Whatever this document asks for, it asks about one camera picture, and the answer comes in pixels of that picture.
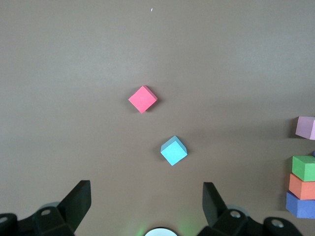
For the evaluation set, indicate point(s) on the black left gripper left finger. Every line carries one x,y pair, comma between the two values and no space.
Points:
76,209

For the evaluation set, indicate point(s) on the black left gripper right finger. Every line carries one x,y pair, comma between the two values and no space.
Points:
216,211

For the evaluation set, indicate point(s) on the orange foam block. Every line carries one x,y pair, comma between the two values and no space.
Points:
301,186

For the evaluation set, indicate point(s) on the green foam block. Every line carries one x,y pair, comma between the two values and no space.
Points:
304,167

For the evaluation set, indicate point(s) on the pink foam block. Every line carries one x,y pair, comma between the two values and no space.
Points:
305,127

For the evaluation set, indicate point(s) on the blue foam block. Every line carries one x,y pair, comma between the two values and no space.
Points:
173,151

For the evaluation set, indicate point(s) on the red foam block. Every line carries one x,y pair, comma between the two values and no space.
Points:
142,99

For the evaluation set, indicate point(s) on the large table cover sheet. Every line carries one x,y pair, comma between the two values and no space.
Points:
98,73

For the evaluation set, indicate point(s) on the black wrist mount bracket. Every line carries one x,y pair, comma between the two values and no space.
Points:
280,226

